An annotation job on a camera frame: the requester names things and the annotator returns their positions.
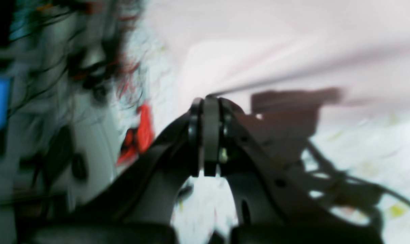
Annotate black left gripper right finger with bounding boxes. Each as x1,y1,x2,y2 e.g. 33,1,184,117
204,96,383,244

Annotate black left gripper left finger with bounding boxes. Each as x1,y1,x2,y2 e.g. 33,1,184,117
29,98,203,244

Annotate pink T-shirt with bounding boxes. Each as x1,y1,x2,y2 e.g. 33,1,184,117
144,0,410,138

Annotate small black red tool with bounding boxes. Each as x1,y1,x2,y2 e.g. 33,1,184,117
115,102,155,167

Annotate terrazzo pattern table cover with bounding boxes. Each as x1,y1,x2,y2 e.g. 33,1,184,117
117,21,410,244

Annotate red and black wires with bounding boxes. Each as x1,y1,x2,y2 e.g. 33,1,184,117
8,0,148,109

